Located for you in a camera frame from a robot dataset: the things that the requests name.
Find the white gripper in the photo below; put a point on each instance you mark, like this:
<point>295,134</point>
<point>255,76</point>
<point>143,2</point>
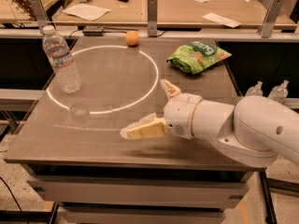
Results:
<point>179,115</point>

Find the clear plastic water bottle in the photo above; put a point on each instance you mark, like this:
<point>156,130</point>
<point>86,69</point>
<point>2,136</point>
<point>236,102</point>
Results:
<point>61,60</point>

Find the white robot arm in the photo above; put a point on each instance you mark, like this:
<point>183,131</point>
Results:
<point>254,131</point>

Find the green rice chip bag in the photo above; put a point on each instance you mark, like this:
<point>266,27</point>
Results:
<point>195,57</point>

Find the clear sanitizer bottle left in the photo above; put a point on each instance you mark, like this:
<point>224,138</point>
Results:
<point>255,90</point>

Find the clear sanitizer bottle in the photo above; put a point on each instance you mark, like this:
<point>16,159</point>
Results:
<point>255,90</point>
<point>280,92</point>

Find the clear sanitizer bottle right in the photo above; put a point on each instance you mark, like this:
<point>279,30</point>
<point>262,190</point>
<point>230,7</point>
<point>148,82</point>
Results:
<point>280,92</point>

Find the orange ball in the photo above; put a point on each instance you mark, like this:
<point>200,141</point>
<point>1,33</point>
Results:
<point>132,38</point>

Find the white paper slip right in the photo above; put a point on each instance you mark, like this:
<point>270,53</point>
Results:
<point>221,20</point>

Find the black power adapter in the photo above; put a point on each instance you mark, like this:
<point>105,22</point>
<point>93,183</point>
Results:
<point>93,31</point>

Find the white table drawer unit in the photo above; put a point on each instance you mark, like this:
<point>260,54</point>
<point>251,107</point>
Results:
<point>125,200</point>

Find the white paper sheet left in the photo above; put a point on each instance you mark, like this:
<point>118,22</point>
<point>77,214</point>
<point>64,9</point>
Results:
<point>86,12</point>

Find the grey metal bracket middle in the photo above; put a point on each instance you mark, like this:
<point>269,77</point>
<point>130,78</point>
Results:
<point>152,17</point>

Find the grey metal bracket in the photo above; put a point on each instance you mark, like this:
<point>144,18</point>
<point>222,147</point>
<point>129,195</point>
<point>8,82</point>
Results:
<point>41,15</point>
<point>267,27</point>
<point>152,17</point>

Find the grey metal bracket right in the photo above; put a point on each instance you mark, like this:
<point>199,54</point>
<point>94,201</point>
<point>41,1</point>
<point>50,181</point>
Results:
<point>267,27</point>

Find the grey metal bracket left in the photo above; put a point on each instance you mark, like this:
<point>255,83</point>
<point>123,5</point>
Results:
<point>41,15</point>

